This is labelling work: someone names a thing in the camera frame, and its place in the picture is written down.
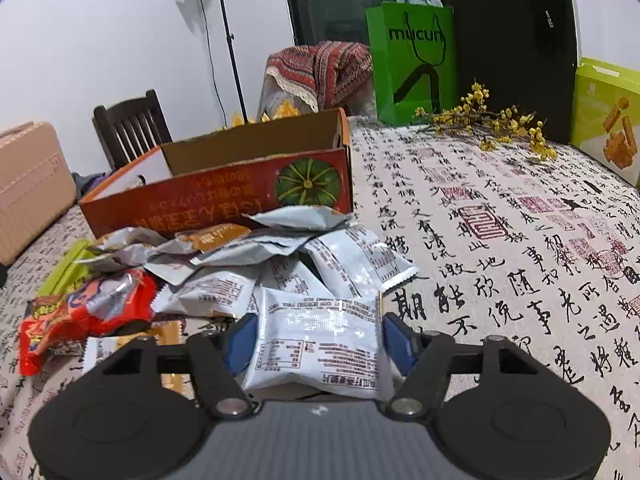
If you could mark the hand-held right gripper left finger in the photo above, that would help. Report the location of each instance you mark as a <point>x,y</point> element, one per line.
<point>240,345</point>

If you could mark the pile of silver snack packets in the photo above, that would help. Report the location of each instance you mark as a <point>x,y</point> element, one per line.
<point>340,260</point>

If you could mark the dark grey purple cloth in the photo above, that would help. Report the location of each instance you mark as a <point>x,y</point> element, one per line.
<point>87,182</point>

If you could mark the pink suitcase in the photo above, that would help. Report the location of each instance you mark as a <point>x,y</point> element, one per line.
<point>30,190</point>

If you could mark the dark wooden chair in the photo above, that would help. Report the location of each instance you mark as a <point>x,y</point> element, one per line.
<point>127,110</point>

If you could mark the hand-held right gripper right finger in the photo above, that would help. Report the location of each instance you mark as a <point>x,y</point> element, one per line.
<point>400,345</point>

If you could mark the red snack packet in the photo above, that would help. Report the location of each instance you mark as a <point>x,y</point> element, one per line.
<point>60,320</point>

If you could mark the green paper bag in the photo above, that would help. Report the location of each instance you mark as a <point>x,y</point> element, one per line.
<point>380,70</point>

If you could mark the chair draped with patterned cloth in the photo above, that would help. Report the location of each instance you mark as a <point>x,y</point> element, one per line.
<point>280,95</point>

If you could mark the yellow-green gift box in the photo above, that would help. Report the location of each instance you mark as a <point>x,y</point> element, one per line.
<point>595,105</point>

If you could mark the black paper bag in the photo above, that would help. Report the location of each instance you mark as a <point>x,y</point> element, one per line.
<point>510,60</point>

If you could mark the orange cardboard box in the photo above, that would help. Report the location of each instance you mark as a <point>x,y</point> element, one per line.
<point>225,190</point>

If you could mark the calligraphy print tablecloth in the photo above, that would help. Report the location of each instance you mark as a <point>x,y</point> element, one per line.
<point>500,270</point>

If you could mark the yellow sunflower decoration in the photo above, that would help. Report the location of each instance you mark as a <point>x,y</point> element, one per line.
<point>285,110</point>

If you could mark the red patterned cloth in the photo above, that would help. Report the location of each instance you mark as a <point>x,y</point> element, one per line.
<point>320,70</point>

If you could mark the white oat crisp packet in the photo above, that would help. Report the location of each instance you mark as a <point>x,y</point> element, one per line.
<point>310,340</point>

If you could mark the yellow flower branch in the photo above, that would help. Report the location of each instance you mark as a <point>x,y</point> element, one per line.
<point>512,124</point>

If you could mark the dark glass sliding door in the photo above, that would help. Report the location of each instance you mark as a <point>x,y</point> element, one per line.
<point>325,5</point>

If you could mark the lime green snack packet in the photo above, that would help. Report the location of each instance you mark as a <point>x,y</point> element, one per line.
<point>65,270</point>

